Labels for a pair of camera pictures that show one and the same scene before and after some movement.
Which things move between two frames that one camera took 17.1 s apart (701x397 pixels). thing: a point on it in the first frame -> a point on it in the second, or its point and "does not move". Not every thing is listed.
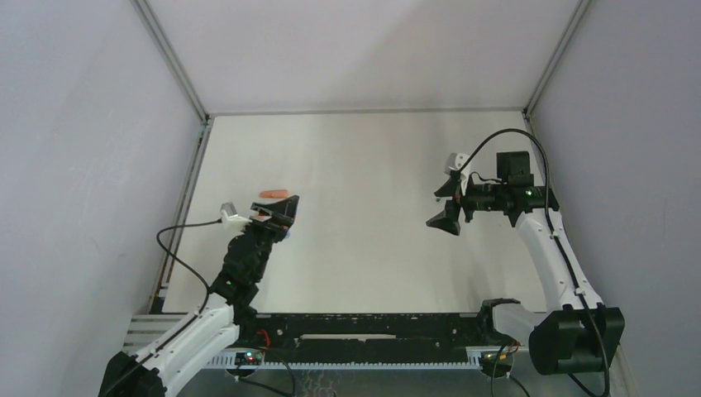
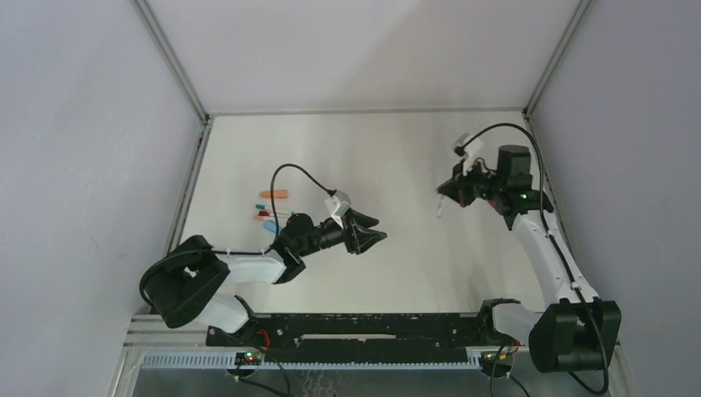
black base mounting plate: x=294 y=337 does not move
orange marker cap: x=274 y=193 does not move
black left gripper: x=270 y=224 -> x=354 y=234
